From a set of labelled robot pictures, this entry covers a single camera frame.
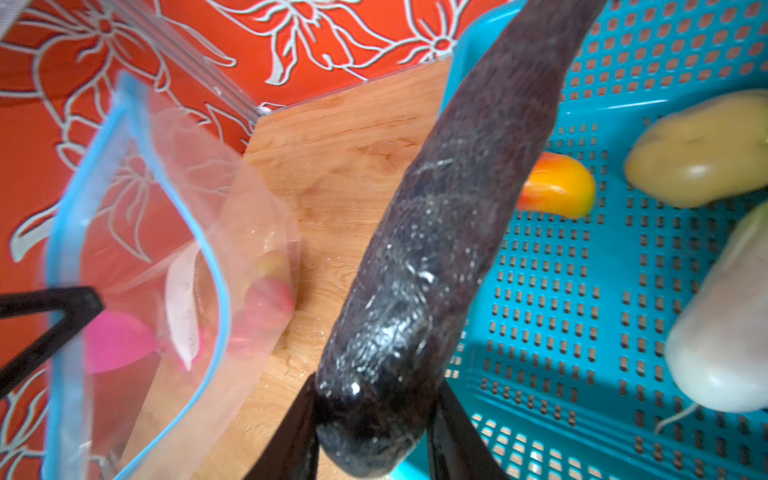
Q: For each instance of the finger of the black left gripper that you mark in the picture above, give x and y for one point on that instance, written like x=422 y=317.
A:
x=77 y=307

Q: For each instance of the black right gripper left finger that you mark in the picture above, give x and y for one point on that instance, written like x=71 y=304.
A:
x=293 y=450

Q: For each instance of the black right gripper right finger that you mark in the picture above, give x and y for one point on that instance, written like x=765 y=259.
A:
x=455 y=449

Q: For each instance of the dark eggplant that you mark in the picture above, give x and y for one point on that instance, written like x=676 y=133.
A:
x=386 y=354

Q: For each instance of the clear zip top bag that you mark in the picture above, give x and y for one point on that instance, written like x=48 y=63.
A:
x=166 y=222

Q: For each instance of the dark red apple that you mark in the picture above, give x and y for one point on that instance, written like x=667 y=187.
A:
x=269 y=304

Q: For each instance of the yellow potato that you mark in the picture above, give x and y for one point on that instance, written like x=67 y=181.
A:
x=275 y=264

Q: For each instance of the red yellow mango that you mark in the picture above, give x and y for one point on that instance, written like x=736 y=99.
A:
x=559 y=185

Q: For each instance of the pink plastic goblet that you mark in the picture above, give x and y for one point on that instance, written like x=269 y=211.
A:
x=114 y=340

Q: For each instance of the teal plastic basket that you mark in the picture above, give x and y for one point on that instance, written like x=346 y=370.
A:
x=560 y=366

